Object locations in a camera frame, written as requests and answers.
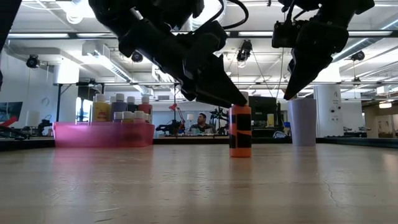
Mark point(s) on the large black paint bottle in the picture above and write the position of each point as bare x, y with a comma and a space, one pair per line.
131, 104

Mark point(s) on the background robot with red lamp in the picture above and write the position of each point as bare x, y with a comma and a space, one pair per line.
172, 126

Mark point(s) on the black background robot arm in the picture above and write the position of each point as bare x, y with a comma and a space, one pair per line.
44, 127
12, 133
219, 116

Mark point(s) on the black metal frame station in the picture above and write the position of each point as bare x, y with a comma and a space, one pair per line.
81, 83

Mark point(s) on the large red paint bottle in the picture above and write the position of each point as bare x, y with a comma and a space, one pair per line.
145, 105

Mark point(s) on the small purple paint bottle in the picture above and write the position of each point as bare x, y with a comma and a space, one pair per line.
117, 116

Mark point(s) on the person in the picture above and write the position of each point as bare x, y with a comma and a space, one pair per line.
202, 124

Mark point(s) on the white lamp shade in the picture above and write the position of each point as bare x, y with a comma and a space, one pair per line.
32, 118

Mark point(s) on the large purple paint bottle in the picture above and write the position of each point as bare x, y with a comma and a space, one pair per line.
119, 104

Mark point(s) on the black aluminium table frame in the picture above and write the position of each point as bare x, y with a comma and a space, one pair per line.
192, 140

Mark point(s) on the pink plastic bin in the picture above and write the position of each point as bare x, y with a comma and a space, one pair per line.
102, 135

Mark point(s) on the dark wall screen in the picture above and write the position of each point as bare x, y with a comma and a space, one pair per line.
11, 110

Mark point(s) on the black ceiling spotlight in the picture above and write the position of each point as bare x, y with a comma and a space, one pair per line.
136, 57
244, 49
32, 61
357, 56

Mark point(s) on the lavender plastic cup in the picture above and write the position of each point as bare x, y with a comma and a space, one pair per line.
302, 123

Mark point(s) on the small orange paint bottle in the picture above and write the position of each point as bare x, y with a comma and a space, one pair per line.
240, 130

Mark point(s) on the black background screen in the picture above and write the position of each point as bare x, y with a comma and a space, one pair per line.
264, 112

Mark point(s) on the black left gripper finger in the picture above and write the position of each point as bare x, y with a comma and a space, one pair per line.
217, 84
189, 91

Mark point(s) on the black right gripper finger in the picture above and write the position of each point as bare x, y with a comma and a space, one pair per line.
290, 67
303, 77

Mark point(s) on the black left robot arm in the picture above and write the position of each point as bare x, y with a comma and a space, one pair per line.
118, 12

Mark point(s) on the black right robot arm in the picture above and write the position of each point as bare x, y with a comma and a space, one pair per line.
335, 9

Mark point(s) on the large yellow paint bottle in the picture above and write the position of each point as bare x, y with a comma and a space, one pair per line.
101, 112

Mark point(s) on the black overhead light bar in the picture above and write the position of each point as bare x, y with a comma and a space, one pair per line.
93, 35

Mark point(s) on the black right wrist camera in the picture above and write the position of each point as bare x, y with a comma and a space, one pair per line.
283, 34

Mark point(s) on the red strip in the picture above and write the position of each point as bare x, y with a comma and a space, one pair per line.
8, 121

